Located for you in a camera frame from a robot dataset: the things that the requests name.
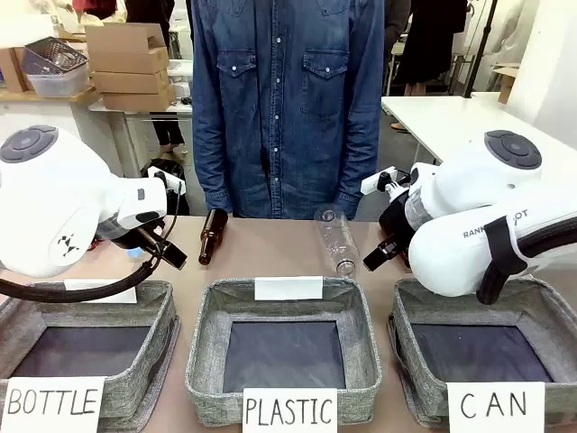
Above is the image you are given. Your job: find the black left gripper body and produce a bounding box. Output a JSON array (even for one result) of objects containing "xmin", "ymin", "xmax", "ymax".
[{"xmin": 96, "ymin": 212, "xmax": 167, "ymax": 253}]

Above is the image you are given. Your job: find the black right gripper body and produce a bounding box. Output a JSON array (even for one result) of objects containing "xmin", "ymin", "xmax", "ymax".
[{"xmin": 378, "ymin": 193, "xmax": 415, "ymax": 271}]

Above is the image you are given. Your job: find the large clear plastic bottle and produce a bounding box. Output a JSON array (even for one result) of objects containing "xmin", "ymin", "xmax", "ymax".
[{"xmin": 314, "ymin": 203, "xmax": 362, "ymax": 277}]

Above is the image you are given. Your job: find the brown glass bottle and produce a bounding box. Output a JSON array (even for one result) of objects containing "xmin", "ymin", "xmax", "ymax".
[{"xmin": 197, "ymin": 208, "xmax": 230, "ymax": 266}]

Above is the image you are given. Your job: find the person's right forearm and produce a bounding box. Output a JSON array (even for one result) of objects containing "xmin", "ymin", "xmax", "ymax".
[{"xmin": 192, "ymin": 116, "xmax": 234, "ymax": 217}]

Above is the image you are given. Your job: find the person's left forearm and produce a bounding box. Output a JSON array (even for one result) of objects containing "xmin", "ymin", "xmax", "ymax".
[{"xmin": 335, "ymin": 116, "xmax": 385, "ymax": 220}]

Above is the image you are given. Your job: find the grey fabric basket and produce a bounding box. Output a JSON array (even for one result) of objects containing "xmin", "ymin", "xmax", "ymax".
[
  {"xmin": 387, "ymin": 277, "xmax": 577, "ymax": 428},
  {"xmin": 185, "ymin": 277, "xmax": 383, "ymax": 428},
  {"xmin": 0, "ymin": 280, "xmax": 181, "ymax": 433}
]

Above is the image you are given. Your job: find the white CAN paper label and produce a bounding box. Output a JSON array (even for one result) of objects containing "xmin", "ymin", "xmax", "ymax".
[{"xmin": 446, "ymin": 381, "xmax": 545, "ymax": 433}]

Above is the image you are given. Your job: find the blank white card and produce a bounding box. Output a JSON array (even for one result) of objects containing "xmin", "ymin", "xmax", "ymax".
[
  {"xmin": 254, "ymin": 276, "xmax": 325, "ymax": 301},
  {"xmin": 64, "ymin": 278, "xmax": 138, "ymax": 304}
]

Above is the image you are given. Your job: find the black backpack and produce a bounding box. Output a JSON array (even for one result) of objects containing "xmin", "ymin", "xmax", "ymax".
[{"xmin": 140, "ymin": 157, "xmax": 190, "ymax": 217}]

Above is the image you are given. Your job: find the person in black trousers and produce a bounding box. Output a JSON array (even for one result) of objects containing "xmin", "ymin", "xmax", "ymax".
[{"xmin": 124, "ymin": 0, "xmax": 187, "ymax": 158}]

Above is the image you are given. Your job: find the large white table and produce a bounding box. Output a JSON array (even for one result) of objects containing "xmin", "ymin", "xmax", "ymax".
[{"xmin": 380, "ymin": 92, "xmax": 577, "ymax": 167}]

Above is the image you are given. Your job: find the flat cardboard box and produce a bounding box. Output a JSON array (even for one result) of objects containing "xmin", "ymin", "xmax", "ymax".
[
  {"xmin": 91, "ymin": 67, "xmax": 170, "ymax": 95},
  {"xmin": 101, "ymin": 84, "xmax": 178, "ymax": 113},
  {"xmin": 87, "ymin": 46, "xmax": 170, "ymax": 76}
]

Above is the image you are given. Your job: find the person in denim shirt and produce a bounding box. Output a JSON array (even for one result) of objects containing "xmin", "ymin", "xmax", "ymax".
[{"xmin": 191, "ymin": 0, "xmax": 387, "ymax": 221}]

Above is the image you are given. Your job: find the wooden board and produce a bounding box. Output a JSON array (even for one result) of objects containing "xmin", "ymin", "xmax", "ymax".
[{"xmin": 0, "ymin": 85, "xmax": 103, "ymax": 106}]

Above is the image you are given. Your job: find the clear plastic tub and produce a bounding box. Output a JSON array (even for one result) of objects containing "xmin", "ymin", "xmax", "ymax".
[{"xmin": 26, "ymin": 66, "xmax": 90, "ymax": 98}]

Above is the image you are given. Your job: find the tilted cardboard box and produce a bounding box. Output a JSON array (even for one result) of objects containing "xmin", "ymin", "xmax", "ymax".
[{"xmin": 490, "ymin": 64, "xmax": 522, "ymax": 106}]

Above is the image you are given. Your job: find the white PLASTIC paper label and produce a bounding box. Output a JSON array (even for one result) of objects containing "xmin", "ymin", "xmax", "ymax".
[{"xmin": 242, "ymin": 386, "xmax": 338, "ymax": 433}]

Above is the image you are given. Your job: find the person in black dress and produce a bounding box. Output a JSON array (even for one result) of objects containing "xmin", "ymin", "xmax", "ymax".
[{"xmin": 385, "ymin": 0, "xmax": 468, "ymax": 97}]

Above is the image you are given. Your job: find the white BOTTLE paper label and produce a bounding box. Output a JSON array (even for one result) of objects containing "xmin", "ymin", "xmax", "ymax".
[{"xmin": 0, "ymin": 376, "xmax": 105, "ymax": 433}]

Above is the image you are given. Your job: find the small cardboard box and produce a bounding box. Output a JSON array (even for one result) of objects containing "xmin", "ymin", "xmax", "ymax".
[{"xmin": 0, "ymin": 46, "xmax": 35, "ymax": 94}]

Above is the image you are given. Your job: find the black stand pole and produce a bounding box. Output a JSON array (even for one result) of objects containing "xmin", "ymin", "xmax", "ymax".
[{"xmin": 467, "ymin": 0, "xmax": 499, "ymax": 98}]

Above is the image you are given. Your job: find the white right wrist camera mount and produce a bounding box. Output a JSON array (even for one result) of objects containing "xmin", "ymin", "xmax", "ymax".
[{"xmin": 361, "ymin": 166, "xmax": 423, "ymax": 200}]

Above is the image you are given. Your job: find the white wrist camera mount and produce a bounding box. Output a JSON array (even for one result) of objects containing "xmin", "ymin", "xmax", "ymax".
[
  {"xmin": 147, "ymin": 165, "xmax": 187, "ymax": 196},
  {"xmin": 361, "ymin": 166, "xmax": 423, "ymax": 200}
]

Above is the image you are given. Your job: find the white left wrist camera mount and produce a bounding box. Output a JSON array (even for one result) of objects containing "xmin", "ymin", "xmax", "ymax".
[{"xmin": 147, "ymin": 165, "xmax": 187, "ymax": 196}]

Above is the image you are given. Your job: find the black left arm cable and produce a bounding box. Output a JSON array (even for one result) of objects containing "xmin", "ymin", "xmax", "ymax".
[{"xmin": 0, "ymin": 182, "xmax": 187, "ymax": 304}]

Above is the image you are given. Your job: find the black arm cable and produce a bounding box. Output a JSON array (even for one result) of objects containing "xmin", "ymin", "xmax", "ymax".
[
  {"xmin": 475, "ymin": 215, "xmax": 577, "ymax": 306},
  {"xmin": 0, "ymin": 182, "xmax": 187, "ymax": 304}
]

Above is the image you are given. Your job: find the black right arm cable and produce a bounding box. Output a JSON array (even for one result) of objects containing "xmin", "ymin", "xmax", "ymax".
[{"xmin": 475, "ymin": 215, "xmax": 577, "ymax": 306}]

